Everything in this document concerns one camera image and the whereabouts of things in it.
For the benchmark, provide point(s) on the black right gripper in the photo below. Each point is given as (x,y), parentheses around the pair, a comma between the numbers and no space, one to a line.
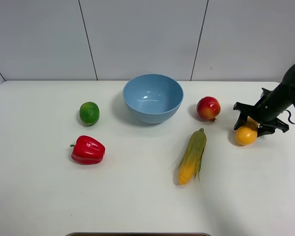
(266,111)

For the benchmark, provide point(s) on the yellow mango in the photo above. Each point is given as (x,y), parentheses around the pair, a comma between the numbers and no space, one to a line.
(247,134)

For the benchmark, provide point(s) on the green lime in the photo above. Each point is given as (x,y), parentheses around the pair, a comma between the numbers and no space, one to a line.
(89,113)

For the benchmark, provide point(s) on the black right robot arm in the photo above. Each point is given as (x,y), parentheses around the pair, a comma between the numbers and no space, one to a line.
(289,78)

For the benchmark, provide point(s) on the blue plastic bowl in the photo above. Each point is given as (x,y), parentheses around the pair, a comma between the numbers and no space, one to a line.
(152,98)

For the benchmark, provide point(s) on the corn cob with husk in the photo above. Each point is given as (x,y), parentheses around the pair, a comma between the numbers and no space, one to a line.
(190,164)

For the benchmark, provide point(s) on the red bell pepper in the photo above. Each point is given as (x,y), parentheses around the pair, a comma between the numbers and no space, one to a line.
(87,151)

